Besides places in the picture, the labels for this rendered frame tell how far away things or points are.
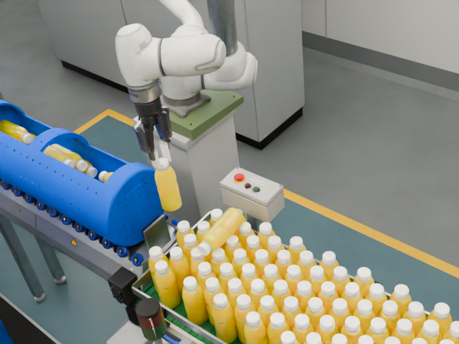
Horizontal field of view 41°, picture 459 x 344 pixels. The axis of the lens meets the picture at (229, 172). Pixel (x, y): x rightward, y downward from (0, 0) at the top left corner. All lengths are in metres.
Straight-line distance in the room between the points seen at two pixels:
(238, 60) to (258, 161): 1.59
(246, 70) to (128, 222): 0.79
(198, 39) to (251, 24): 1.92
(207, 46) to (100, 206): 0.69
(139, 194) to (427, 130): 2.50
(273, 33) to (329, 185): 0.96
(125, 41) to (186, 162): 1.04
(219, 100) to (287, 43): 1.32
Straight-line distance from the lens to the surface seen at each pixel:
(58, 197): 2.21
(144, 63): 1.68
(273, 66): 3.85
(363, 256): 3.35
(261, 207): 2.08
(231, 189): 2.12
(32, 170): 2.30
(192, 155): 2.60
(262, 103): 3.86
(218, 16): 2.29
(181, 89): 2.55
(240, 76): 2.48
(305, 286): 1.82
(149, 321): 1.60
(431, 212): 3.62
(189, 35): 1.68
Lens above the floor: 2.49
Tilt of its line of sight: 40 degrees down
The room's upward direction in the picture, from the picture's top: 9 degrees counter-clockwise
